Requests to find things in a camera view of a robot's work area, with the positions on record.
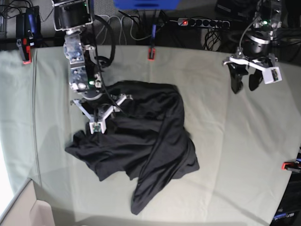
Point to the beige side table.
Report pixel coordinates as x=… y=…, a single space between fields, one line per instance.
x=26 y=209

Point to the red black clamp right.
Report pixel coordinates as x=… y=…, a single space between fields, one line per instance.
x=293 y=166

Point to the light green table cloth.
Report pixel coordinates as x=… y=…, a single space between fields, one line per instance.
x=241 y=140

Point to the red black clamp left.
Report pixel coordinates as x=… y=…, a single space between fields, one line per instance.
x=24 y=50

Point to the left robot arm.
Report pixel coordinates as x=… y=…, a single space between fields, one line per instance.
x=254 y=48

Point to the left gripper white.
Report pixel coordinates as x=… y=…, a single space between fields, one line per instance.
x=268 y=71

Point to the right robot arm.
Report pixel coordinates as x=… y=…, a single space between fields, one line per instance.
x=73 y=17

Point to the black t-shirt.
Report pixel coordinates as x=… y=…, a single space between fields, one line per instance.
x=147 y=140

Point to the red black clamp middle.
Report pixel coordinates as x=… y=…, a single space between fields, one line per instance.
x=151 y=53

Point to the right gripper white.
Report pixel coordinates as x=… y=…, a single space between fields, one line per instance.
x=97 y=119

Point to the black power strip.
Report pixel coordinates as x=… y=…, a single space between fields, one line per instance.
x=203 y=23

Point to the blue plastic box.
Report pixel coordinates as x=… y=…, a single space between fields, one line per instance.
x=146 y=4

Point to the red black clamp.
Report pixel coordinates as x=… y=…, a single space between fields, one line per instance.
x=24 y=50
x=151 y=53
x=293 y=166

